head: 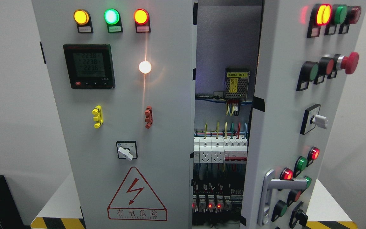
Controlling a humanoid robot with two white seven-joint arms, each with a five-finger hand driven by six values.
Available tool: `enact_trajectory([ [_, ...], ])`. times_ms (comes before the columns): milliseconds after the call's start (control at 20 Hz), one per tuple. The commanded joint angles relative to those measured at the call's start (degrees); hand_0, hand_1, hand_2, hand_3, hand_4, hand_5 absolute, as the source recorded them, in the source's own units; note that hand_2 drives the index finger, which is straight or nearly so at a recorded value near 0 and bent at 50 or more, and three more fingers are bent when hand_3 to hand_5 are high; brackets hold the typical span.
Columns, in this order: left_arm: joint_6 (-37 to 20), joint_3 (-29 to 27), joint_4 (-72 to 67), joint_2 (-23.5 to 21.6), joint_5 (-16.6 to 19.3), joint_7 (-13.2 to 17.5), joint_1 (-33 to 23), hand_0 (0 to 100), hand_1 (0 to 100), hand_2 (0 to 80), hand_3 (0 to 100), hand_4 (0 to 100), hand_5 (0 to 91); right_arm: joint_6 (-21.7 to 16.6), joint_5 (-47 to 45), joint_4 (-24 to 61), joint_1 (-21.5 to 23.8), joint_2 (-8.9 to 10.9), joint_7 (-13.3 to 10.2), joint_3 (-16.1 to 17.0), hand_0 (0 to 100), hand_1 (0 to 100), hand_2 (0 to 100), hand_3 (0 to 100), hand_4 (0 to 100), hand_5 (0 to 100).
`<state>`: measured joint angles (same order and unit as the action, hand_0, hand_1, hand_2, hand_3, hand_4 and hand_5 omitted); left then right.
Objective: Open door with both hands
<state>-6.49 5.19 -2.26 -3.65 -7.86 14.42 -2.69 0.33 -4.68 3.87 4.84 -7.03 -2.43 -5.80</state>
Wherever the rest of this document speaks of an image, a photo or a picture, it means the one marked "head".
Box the grey cabinet door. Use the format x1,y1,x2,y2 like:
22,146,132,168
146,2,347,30
240,0,366,229
32,0,196,229

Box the red indicator lamp left door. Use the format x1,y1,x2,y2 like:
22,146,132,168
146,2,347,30
134,8,151,33

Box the green indicator lamp left door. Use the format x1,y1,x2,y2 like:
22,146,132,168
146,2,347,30
104,8,123,33

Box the yellow indicator lamp left door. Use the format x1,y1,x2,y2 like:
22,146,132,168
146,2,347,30
73,9,93,33

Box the white socket breaker row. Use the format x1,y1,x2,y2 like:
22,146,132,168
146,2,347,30
194,136,248,164

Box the metal mesh power supply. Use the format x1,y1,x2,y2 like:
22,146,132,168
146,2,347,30
224,68,250,100

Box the grey electrical cabinet body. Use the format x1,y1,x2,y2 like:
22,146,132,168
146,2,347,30
191,0,263,229

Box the relay row with red leds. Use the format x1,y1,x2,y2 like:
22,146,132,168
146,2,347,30
192,194,232,213

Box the red electric hazard warning sticker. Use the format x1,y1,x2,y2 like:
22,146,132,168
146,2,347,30
107,167,168,221

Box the black digital power meter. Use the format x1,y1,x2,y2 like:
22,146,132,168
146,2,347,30
63,44,115,89

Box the red emergency stop button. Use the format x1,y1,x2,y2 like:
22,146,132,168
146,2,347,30
334,52,360,74

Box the red terminal post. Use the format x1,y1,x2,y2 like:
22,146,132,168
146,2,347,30
144,106,153,129

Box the white rotary selector switch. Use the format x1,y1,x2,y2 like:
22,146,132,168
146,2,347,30
116,141,138,161

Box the yellow terminal post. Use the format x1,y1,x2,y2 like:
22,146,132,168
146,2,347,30
92,105,103,129

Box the silver door handle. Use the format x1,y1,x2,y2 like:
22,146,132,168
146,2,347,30
257,169,308,226

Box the white selector switch right door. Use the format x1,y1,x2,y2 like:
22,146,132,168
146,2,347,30
300,103,328,135

